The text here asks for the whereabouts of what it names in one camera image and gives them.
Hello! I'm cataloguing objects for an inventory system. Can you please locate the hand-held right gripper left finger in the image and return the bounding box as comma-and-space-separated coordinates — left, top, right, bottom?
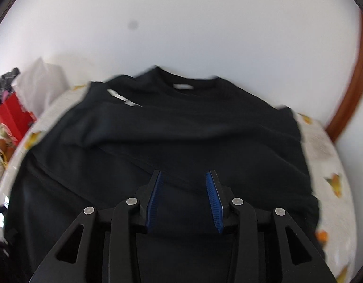
28, 169, 164, 283

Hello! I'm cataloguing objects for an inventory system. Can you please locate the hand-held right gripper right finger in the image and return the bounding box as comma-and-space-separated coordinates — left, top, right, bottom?
206, 169, 337, 283

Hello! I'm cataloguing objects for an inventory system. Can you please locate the black t-shirt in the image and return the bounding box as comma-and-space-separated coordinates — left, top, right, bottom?
5, 65, 326, 283

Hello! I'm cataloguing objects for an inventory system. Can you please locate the fruit print bed sheet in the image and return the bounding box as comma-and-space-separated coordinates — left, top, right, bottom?
0, 84, 359, 283

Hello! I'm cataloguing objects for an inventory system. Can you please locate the red box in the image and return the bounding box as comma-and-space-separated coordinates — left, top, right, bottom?
0, 92, 37, 146

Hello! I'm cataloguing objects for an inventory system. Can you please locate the dark patterned cloth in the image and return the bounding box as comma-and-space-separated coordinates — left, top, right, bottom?
0, 67, 22, 101

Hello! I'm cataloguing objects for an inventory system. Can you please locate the brown wooden door frame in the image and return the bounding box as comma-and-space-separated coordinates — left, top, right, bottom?
324, 10, 363, 142

